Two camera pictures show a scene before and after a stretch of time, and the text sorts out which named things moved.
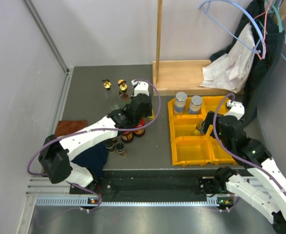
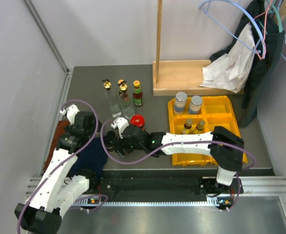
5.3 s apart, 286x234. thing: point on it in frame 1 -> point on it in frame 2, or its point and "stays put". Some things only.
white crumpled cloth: (230, 72) stays put
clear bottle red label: (123, 99) stays put
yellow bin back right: (212, 103) stays put
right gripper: (208, 120) -> (121, 142)
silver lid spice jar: (181, 99) stays put
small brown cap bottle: (151, 118) -> (187, 125)
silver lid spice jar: (194, 107) stays put
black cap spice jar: (121, 149) stays put
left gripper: (148, 112) -> (68, 128)
